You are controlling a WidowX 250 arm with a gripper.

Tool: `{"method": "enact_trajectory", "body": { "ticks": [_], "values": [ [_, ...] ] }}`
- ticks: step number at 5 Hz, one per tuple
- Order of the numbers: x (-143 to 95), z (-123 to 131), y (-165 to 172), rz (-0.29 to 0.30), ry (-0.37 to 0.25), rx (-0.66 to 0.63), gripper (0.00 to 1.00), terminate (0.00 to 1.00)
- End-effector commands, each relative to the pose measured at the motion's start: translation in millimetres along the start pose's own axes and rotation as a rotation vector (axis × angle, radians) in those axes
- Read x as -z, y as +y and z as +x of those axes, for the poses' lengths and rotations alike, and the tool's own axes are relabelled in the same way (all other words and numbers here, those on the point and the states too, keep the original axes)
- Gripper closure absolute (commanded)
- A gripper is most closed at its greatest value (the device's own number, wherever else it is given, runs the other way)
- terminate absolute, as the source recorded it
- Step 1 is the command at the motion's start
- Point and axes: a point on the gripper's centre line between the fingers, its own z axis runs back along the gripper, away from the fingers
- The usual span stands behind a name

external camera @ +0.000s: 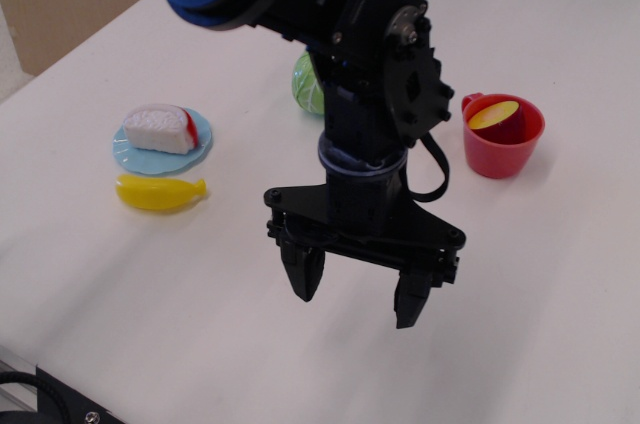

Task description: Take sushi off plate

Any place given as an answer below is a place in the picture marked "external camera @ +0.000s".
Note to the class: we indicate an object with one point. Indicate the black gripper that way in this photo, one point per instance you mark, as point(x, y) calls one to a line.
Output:
point(375, 221)

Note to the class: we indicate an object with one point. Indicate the white and red toy sushi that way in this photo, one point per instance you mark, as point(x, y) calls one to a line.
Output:
point(161, 127)

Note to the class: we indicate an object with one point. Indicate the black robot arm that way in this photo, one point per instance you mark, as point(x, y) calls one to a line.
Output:
point(383, 94)

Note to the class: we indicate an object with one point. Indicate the light blue plastic plate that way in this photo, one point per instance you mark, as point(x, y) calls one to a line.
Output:
point(157, 164)

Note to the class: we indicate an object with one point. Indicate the red plastic cup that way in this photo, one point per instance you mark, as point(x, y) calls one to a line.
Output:
point(498, 161)

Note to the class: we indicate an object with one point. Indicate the green toy cabbage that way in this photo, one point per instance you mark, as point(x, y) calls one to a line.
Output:
point(305, 87)

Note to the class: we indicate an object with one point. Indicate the yellow toy banana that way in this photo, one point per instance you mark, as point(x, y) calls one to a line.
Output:
point(158, 194)

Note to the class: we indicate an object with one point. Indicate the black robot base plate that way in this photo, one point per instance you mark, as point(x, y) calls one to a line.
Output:
point(35, 396)

